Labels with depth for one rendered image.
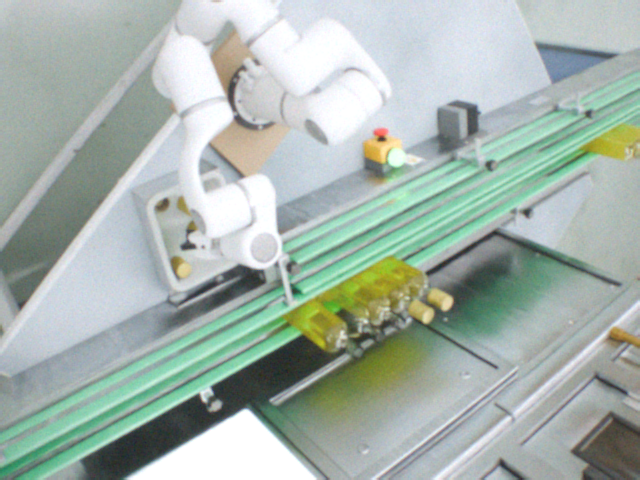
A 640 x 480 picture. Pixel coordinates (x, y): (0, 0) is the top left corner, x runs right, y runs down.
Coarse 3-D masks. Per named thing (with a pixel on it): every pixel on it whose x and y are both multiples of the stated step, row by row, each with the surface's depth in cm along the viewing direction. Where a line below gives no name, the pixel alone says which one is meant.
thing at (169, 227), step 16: (208, 176) 121; (176, 192) 126; (176, 208) 127; (160, 224) 126; (176, 224) 129; (160, 240) 120; (176, 240) 130; (192, 256) 134; (192, 272) 130; (208, 272) 130; (176, 288) 126
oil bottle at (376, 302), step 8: (344, 280) 137; (352, 280) 137; (360, 280) 136; (344, 288) 134; (352, 288) 134; (360, 288) 134; (368, 288) 133; (352, 296) 132; (360, 296) 131; (368, 296) 131; (376, 296) 130; (384, 296) 130; (368, 304) 128; (376, 304) 128; (384, 304) 128; (376, 312) 128; (376, 320) 129
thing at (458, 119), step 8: (448, 104) 167; (456, 104) 166; (464, 104) 165; (472, 104) 164; (440, 112) 166; (448, 112) 164; (456, 112) 161; (464, 112) 162; (472, 112) 164; (440, 120) 168; (448, 120) 165; (456, 120) 162; (464, 120) 163; (472, 120) 165; (440, 128) 169; (448, 128) 166; (456, 128) 164; (464, 128) 164; (472, 128) 166; (456, 136) 165; (464, 136) 165
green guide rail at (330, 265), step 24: (600, 120) 187; (552, 144) 177; (504, 168) 167; (528, 168) 166; (456, 192) 159; (480, 192) 156; (408, 216) 151; (432, 216) 149; (360, 240) 144; (384, 240) 143; (312, 264) 138; (336, 264) 137; (312, 288) 131
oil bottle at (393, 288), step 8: (360, 272) 139; (368, 272) 139; (376, 272) 138; (384, 272) 138; (368, 280) 136; (376, 280) 136; (384, 280) 135; (392, 280) 135; (376, 288) 134; (384, 288) 133; (392, 288) 132; (400, 288) 132; (408, 288) 132; (392, 296) 131; (400, 296) 131; (408, 296) 131; (392, 304) 131; (400, 304) 131; (400, 312) 133
